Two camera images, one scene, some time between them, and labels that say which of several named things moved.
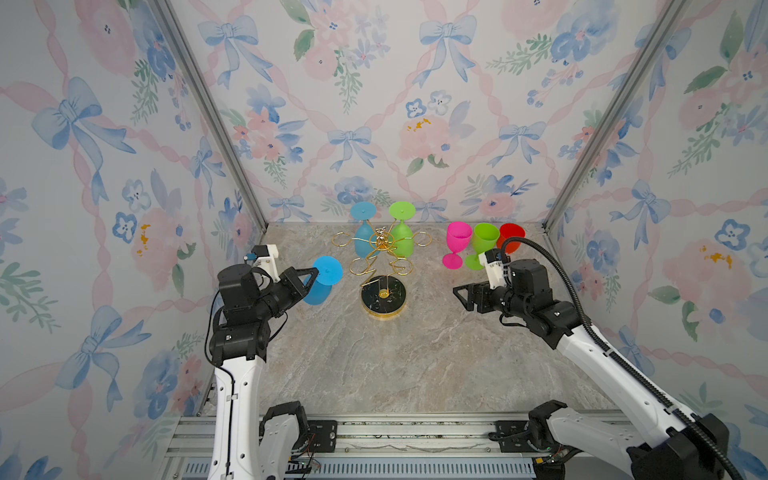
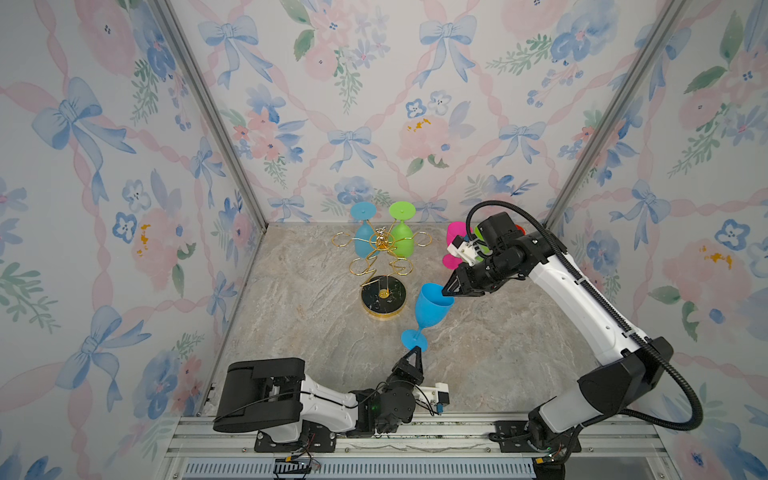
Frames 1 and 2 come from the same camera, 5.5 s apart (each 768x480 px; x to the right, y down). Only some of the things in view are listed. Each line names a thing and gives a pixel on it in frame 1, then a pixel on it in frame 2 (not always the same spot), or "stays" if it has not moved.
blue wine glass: [366, 242] stays
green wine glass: [402, 235] stays
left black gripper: [294, 287] -> [403, 372]
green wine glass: [484, 238] stays
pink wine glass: [458, 236] stays
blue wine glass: [330, 272] -> [432, 308]
